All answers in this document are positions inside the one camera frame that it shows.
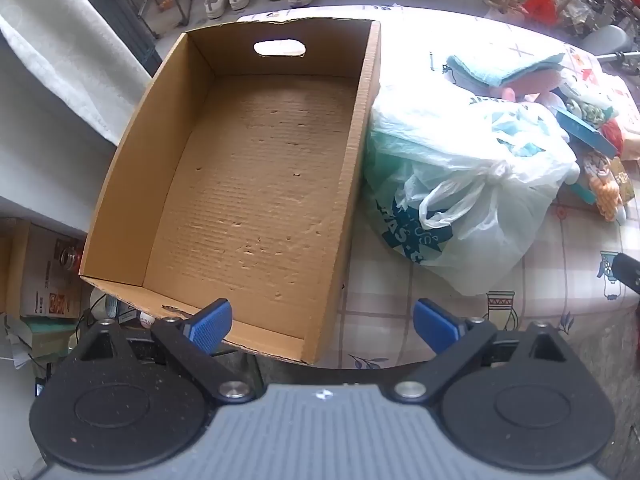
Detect black cabinet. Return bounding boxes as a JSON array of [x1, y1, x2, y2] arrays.
[[87, 0, 163, 76]]

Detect checked printed tablecloth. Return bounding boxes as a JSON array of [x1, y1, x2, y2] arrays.
[[237, 4, 640, 371]]

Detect green patterned packet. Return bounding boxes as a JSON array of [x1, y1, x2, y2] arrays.
[[565, 97, 615, 125]]

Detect red plastic bag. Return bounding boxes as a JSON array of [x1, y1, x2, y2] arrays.
[[522, 0, 558, 26]]

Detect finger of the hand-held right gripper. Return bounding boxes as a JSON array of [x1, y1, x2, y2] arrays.
[[612, 252, 640, 306]]

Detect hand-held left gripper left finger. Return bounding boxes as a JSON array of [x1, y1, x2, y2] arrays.
[[65, 299, 257, 405]]

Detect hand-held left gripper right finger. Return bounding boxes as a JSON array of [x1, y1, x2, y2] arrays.
[[390, 299, 576, 403]]

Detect light blue carton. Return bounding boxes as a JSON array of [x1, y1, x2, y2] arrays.
[[555, 107, 621, 158]]

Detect grey round stool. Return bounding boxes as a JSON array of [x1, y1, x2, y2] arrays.
[[582, 25, 632, 56]]

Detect white cloth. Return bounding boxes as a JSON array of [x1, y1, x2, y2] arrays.
[[0, 0, 161, 146]]

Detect cardboard box red label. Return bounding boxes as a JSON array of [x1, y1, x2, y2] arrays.
[[5, 220, 83, 318]]

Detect white plastic bag teal print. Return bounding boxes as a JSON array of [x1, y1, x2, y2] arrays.
[[362, 85, 581, 297]]

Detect brown cardboard box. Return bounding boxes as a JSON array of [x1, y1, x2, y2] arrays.
[[79, 18, 382, 366]]

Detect orange striped packet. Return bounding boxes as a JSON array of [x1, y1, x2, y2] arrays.
[[580, 152, 626, 223]]

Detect teal checked cloth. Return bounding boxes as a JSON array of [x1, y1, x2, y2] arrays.
[[445, 52, 566, 88]]

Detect gold packet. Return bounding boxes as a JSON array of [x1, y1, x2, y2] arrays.
[[610, 157, 636, 188]]

